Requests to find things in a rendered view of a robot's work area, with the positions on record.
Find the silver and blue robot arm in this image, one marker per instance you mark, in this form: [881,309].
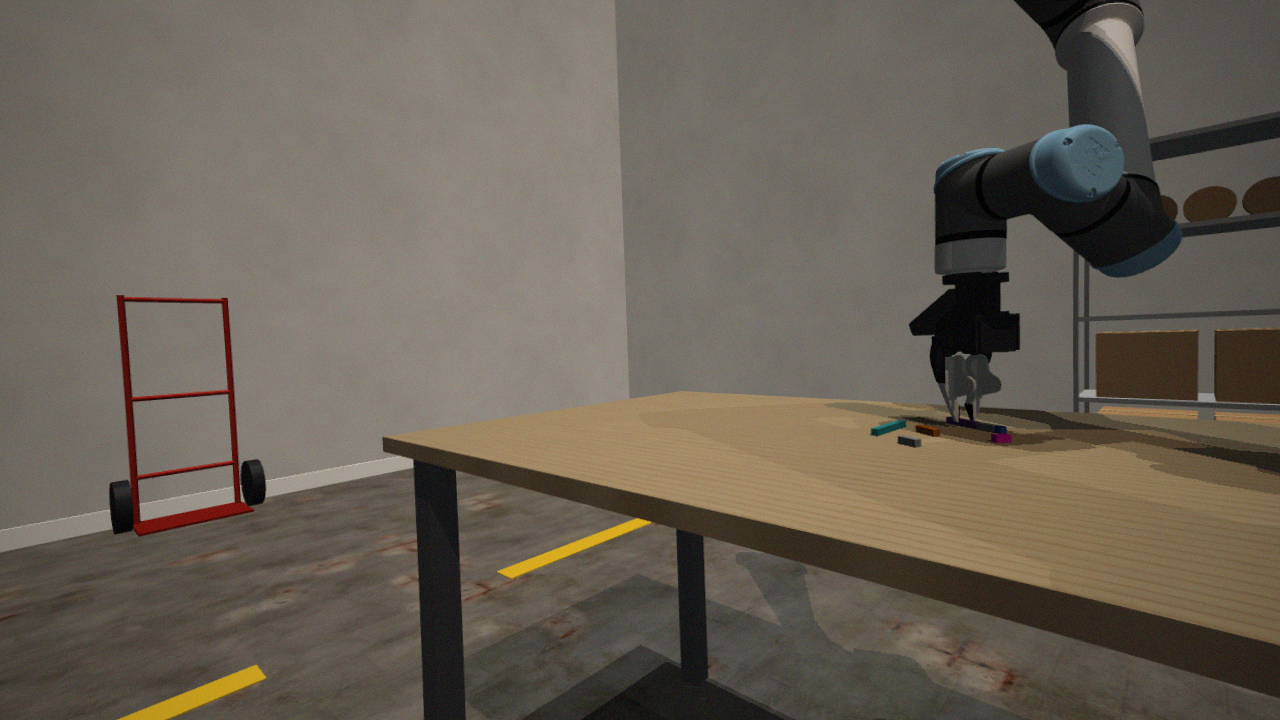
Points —
[1060,177]

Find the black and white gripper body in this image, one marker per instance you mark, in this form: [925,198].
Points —
[978,293]

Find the turquoise rod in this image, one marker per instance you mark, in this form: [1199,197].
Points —
[886,428]

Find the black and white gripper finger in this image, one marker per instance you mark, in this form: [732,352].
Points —
[951,376]
[977,366]

